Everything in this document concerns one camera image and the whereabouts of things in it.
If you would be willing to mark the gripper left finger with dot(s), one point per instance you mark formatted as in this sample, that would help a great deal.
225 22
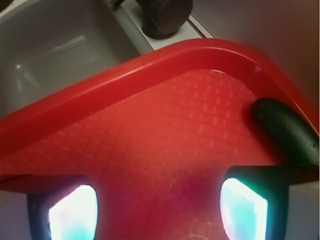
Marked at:
47 207

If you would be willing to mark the grey toy sink basin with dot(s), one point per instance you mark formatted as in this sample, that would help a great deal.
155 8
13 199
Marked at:
49 45

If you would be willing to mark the orange plastic tray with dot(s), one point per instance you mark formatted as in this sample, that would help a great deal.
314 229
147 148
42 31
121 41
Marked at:
155 136

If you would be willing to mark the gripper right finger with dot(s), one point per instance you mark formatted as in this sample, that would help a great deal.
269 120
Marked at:
271 202

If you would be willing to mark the dark green plastic pickle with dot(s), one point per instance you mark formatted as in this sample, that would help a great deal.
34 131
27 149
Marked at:
295 138

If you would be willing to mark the dark faucet knob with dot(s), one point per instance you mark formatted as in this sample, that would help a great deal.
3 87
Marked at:
162 19

